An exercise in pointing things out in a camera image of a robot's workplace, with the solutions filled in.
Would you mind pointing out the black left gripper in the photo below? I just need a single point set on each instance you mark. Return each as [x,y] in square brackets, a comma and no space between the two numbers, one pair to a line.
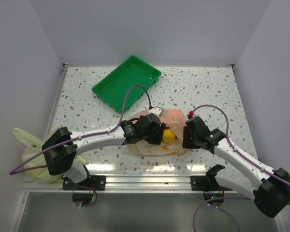
[156,137]

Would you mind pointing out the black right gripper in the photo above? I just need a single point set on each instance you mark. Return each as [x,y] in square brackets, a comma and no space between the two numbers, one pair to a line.
[186,143]

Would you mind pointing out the orange translucent plastic bag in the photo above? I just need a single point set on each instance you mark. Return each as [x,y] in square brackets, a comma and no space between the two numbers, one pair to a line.
[175,119]

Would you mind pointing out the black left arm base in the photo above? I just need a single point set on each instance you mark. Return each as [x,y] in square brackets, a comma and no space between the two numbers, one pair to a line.
[92,182]

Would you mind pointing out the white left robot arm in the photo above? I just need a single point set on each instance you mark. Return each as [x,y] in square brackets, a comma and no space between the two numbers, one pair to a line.
[63,146]

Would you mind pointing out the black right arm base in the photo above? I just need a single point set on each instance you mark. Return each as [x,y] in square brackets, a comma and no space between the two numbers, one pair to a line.
[207,181]

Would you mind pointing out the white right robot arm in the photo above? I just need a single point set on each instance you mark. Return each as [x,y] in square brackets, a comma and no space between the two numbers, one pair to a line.
[268,188]

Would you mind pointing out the yellow lemon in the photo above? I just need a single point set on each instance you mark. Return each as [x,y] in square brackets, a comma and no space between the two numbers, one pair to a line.
[168,136]

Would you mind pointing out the green plastic tray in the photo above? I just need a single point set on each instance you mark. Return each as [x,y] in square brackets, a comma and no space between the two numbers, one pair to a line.
[133,71]

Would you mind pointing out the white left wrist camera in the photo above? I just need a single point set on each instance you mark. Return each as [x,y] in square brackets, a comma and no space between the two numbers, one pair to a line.
[156,111]

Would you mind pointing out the aluminium front rail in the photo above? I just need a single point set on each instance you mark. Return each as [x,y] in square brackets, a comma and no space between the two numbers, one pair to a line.
[169,183]

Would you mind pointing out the aluminium side rail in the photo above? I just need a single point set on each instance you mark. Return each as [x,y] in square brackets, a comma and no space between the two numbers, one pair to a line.
[57,98]

